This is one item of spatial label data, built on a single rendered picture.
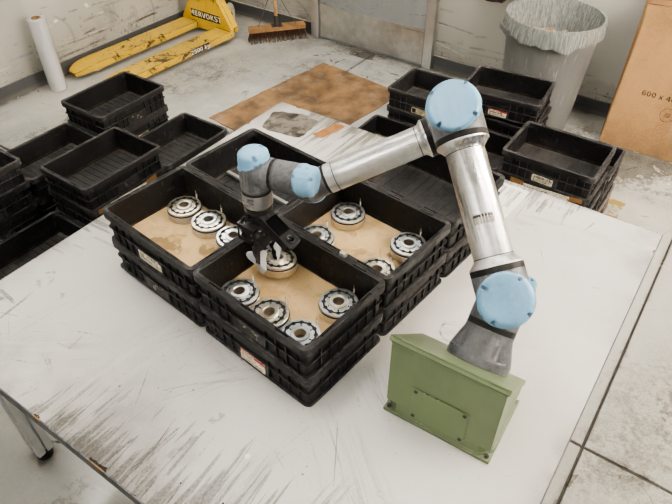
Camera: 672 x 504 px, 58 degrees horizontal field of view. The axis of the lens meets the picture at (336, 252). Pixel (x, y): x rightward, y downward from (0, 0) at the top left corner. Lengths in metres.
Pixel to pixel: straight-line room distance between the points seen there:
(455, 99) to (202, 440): 0.96
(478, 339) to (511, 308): 0.17
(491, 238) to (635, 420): 1.46
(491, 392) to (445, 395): 0.12
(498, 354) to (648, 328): 1.59
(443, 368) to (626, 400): 1.42
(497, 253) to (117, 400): 0.99
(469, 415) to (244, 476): 0.52
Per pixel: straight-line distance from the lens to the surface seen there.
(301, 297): 1.62
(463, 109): 1.33
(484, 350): 1.42
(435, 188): 2.02
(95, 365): 1.76
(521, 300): 1.28
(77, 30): 5.02
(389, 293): 1.58
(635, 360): 2.82
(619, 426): 2.58
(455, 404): 1.41
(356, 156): 1.51
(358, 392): 1.59
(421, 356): 1.35
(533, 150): 2.96
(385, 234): 1.81
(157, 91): 3.22
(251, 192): 1.47
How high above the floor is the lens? 1.99
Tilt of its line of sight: 42 degrees down
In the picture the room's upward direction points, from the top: straight up
